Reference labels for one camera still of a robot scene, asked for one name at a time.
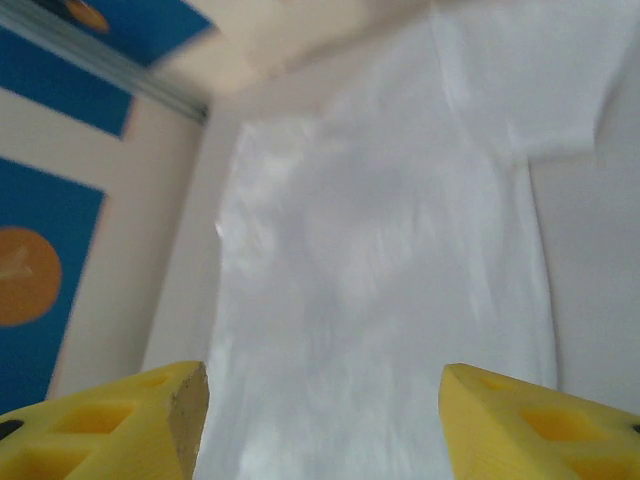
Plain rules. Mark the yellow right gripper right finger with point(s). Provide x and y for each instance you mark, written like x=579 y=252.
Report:
x=525 y=440

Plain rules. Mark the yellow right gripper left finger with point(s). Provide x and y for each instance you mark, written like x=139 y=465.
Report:
x=100 y=435

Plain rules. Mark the white t-shirt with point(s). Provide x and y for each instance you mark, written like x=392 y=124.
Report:
x=375 y=275

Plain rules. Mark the blue panel large orange circle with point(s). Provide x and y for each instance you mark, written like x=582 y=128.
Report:
x=75 y=225

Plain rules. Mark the plain blue wall panel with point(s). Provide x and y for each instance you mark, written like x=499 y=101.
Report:
x=50 y=85

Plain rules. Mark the aluminium frame post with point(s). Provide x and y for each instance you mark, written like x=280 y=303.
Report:
x=100 y=70

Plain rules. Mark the blue flower-print wall panel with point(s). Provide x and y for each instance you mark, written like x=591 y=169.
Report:
x=150 y=25

